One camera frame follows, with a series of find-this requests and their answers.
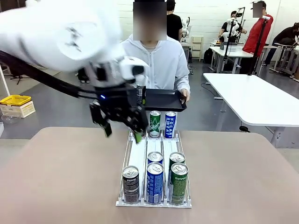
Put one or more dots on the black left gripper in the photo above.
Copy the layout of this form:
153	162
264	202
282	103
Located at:
116	102

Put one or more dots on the black Pepsi can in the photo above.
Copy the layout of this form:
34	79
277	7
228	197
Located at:
130	185
140	93

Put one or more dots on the black plastic serving tray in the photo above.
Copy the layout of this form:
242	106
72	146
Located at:
163	100

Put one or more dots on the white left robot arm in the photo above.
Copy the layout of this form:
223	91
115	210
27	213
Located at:
58	30

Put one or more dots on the person's left forearm white sleeve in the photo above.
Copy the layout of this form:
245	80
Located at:
183	79

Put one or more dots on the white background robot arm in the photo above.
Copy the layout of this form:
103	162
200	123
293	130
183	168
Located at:
185	25

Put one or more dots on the person in white hoodie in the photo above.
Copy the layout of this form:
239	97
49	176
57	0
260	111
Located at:
161	63

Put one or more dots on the person in black t-shirt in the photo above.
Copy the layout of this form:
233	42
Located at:
174	23

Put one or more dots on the person in black with goggles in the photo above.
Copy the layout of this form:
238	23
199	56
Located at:
230	24

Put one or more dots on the person in red jacket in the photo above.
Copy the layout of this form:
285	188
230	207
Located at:
255	35

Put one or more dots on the person in black with ponytail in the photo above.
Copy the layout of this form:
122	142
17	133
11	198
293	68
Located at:
283	35

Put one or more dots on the person's left hand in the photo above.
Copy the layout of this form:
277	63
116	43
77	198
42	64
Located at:
185	93

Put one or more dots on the green Chilsung cider can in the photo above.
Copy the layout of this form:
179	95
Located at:
155	124

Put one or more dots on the white can dispenser rack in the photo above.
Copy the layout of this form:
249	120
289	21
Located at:
154	145

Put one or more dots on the blue white Pocari Sweat can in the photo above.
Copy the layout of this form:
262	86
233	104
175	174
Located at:
170	124

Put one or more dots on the yellow plastic crate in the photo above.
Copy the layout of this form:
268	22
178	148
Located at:
15	100

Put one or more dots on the white drawer cabinet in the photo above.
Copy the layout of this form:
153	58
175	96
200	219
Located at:
197	47

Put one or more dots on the black tripod stand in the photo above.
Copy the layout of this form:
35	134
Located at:
19	78

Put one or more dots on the black backpack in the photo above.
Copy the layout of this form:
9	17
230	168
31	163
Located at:
208	56

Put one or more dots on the clear plastic bowl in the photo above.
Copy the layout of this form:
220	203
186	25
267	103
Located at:
9	119

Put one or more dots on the black clamp knob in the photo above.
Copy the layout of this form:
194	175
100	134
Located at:
244	129

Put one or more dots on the white background desk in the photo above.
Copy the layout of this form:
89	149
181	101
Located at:
231	51

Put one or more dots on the large white table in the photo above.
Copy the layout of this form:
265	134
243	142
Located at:
252	98

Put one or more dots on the black stand with white robot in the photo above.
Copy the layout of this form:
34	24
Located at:
230	39

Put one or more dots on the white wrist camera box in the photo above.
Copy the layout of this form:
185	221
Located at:
134	67

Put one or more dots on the black camera pole with clamp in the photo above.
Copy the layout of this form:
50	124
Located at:
258	44

